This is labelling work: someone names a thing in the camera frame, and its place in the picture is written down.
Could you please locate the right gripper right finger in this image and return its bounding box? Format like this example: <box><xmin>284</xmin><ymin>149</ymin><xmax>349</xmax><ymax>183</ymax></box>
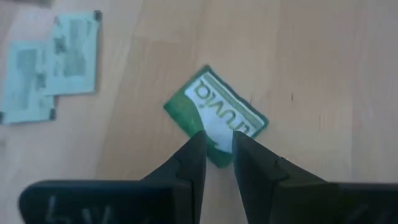
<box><xmin>231</xmin><ymin>130</ymin><xmax>398</xmax><ymax>224</ymax></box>

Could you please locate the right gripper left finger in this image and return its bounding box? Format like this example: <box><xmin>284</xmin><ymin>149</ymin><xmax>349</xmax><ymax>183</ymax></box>
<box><xmin>18</xmin><ymin>129</ymin><xmax>208</xmax><ymax>224</ymax></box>

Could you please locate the dark green Truvia packet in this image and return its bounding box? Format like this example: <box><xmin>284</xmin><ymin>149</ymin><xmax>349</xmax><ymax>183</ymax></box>
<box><xmin>163</xmin><ymin>64</ymin><xmax>270</xmax><ymax>169</ymax></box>

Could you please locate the pale green sweetener packet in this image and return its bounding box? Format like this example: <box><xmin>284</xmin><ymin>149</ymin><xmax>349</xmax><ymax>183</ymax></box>
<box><xmin>43</xmin><ymin>10</ymin><xmax>103</xmax><ymax>96</ymax></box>
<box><xmin>0</xmin><ymin>40</ymin><xmax>57</xmax><ymax>125</ymax></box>

